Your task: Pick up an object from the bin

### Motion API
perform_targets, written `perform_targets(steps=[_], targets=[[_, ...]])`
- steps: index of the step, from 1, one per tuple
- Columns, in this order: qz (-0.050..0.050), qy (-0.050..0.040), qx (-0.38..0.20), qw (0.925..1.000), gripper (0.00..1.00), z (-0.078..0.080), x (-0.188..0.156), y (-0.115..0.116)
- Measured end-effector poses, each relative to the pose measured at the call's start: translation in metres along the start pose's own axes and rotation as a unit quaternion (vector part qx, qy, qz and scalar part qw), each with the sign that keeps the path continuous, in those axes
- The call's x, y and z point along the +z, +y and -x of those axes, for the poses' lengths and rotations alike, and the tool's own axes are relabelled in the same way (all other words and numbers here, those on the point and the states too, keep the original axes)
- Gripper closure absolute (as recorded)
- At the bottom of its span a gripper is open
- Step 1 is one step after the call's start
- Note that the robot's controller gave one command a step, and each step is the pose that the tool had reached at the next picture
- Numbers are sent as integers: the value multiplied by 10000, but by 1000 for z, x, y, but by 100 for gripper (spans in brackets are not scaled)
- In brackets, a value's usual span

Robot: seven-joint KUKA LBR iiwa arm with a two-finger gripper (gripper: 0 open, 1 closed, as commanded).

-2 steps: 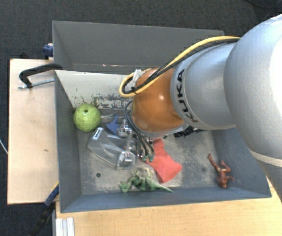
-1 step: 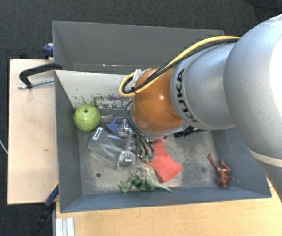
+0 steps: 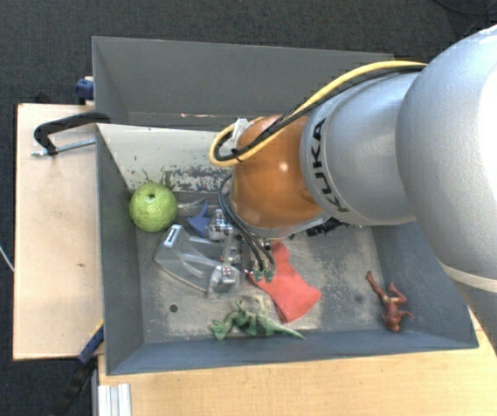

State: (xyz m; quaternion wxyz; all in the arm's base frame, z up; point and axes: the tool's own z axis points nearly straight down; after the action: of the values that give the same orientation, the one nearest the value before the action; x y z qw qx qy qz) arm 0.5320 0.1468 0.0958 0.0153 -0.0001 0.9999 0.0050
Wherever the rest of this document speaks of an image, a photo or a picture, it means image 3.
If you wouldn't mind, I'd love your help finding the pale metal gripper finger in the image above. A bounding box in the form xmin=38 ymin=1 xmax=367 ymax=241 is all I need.
xmin=152 ymin=224 xmax=186 ymax=273
xmin=206 ymin=265 xmax=242 ymax=299

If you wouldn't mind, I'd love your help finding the blue curved plastic piece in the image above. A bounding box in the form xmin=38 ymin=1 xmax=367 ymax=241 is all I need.
xmin=186 ymin=200 xmax=211 ymax=236

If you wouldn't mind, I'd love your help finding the green apple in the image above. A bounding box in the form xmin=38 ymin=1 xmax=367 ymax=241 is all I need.
xmin=128 ymin=182 xmax=179 ymax=234

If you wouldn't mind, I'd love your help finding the green toy dinosaur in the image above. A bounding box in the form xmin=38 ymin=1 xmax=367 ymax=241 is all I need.
xmin=208 ymin=296 xmax=306 ymax=341

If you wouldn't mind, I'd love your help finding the red cloth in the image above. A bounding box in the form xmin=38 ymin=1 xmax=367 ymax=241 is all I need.
xmin=248 ymin=239 xmax=323 ymax=324

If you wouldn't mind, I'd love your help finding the pale wood board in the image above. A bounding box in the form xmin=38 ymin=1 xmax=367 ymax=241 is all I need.
xmin=12 ymin=102 xmax=105 ymax=361

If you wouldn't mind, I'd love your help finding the grey metal bin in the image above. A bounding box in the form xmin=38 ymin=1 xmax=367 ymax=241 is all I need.
xmin=91 ymin=36 xmax=480 ymax=376

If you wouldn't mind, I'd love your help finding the brown toy animal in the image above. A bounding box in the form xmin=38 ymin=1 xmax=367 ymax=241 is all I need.
xmin=364 ymin=270 xmax=415 ymax=334

